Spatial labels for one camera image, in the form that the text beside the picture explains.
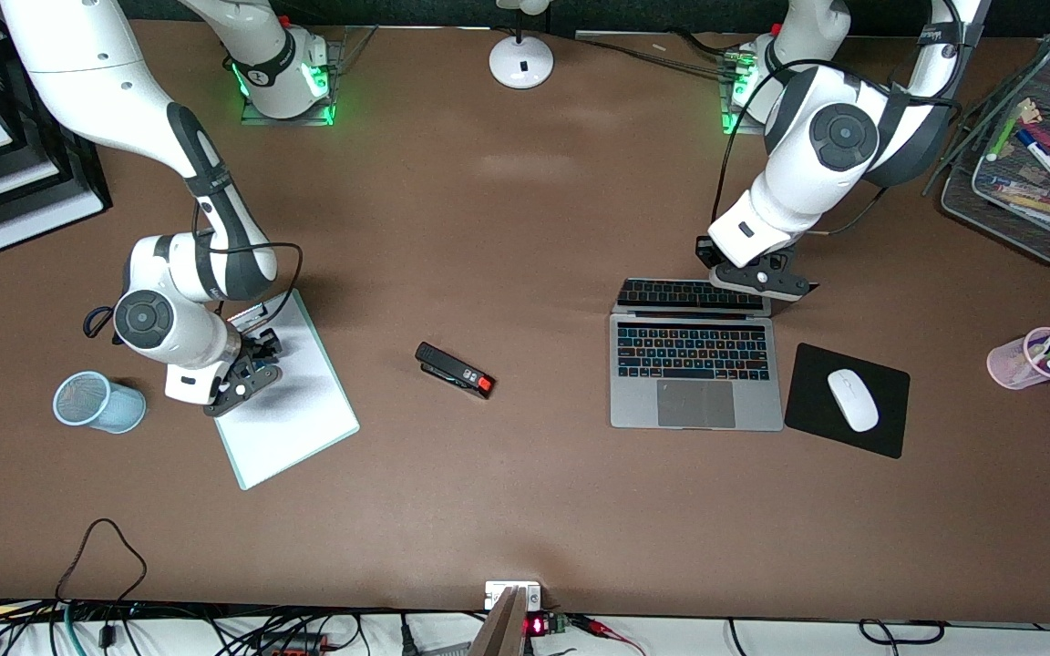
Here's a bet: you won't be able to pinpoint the silver laptop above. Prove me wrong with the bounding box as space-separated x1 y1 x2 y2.
609 278 822 432

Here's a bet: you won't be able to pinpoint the green marker in organiser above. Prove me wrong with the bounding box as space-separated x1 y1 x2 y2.
985 103 1033 164

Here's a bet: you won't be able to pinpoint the blue marker in organiser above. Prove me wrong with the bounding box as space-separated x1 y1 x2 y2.
1014 127 1050 198

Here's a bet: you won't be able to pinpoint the white paper sheet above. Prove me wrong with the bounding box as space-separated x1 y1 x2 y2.
217 293 357 488

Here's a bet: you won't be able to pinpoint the pale green clipboard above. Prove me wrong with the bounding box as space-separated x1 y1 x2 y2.
213 288 361 491

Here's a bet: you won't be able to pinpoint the blue mesh pen cup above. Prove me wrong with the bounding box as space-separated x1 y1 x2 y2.
53 370 148 435

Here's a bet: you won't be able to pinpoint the black mouse pad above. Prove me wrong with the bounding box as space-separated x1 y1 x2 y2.
784 343 911 460

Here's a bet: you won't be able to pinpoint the black blue scissors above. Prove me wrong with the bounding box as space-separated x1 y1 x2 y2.
82 305 121 346

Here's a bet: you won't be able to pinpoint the black stapler orange tip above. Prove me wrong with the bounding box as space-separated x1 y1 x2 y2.
415 342 496 400

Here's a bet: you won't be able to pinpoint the white computer mouse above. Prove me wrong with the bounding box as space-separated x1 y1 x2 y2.
827 368 880 433

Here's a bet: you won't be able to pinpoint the black stacked paper trays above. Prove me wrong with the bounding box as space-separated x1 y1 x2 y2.
0 0 114 254

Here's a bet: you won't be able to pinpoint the white lamp base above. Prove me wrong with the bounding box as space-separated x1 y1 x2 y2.
489 0 555 90

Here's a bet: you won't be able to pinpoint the orange black power strip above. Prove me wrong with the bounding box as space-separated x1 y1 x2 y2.
252 632 331 656

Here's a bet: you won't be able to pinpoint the pink translucent cup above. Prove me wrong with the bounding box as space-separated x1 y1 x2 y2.
986 326 1050 391

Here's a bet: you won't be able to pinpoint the white small box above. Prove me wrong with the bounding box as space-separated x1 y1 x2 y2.
485 581 542 611

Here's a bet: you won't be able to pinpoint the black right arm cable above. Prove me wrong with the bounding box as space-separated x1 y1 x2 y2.
191 202 305 309

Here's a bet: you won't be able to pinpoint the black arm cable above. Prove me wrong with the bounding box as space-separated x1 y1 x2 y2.
712 58 965 240
191 202 305 309

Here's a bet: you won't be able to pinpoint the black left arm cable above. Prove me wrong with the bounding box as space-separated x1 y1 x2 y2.
712 58 965 240

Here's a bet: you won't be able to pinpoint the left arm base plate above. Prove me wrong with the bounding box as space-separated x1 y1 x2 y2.
721 46 767 138

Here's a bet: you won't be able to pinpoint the black base cables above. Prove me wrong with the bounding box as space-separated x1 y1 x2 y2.
577 33 749 79

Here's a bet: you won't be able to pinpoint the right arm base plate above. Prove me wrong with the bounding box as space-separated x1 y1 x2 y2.
241 26 378 127

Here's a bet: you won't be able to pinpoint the black looped cable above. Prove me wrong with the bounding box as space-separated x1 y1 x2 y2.
55 518 149 604

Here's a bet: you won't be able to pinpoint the black wire mesh organiser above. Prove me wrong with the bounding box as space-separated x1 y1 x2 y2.
924 14 1050 267

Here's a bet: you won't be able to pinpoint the wooden camera post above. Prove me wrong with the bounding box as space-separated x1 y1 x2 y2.
468 586 530 656

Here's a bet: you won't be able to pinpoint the red wire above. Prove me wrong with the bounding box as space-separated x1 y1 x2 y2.
571 615 646 656

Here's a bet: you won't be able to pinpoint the black flat loop cable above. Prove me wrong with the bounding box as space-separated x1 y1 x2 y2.
858 619 947 644

